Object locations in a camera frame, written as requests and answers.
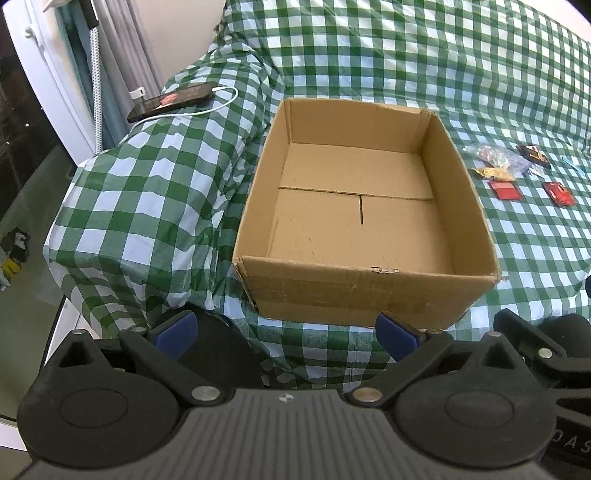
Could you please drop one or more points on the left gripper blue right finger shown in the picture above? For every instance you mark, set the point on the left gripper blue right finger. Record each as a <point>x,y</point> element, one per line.
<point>397,338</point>

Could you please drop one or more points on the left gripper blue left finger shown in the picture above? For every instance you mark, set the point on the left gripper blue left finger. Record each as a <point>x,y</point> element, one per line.
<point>176,335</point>

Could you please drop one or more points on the dark red chocolate packet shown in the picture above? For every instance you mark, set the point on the dark red chocolate packet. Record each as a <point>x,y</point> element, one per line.
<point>559,194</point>

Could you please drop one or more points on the red snack packet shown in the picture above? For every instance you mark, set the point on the red snack packet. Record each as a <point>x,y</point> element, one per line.
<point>506,191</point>

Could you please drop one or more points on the light blue thin stick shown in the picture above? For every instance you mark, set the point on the light blue thin stick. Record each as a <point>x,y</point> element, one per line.
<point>573,165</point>

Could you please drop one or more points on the yellow gold snack bar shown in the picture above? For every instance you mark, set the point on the yellow gold snack bar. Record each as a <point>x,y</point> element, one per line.
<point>494,174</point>

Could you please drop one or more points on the black biscuit packet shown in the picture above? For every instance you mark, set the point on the black biscuit packet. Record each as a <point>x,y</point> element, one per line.
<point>533,154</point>

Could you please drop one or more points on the clear bag of candies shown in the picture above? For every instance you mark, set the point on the clear bag of candies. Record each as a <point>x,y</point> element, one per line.
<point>499,157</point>

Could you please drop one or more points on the green checkered sofa cover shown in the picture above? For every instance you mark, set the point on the green checkered sofa cover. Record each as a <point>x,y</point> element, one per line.
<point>150,225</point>

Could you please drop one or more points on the open cardboard box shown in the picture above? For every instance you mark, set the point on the open cardboard box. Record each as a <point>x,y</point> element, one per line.
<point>360,208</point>

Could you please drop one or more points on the dark items on floor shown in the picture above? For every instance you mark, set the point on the dark items on floor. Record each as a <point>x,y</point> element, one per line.
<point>14,253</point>

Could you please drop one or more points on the black smartphone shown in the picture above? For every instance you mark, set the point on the black smartphone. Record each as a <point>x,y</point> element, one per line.
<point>195,95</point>

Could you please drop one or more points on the grey curtain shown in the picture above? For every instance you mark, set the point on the grey curtain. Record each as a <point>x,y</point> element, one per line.
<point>127,46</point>

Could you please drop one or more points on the white window door frame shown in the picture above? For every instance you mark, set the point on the white window door frame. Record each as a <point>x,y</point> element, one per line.
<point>43,55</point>

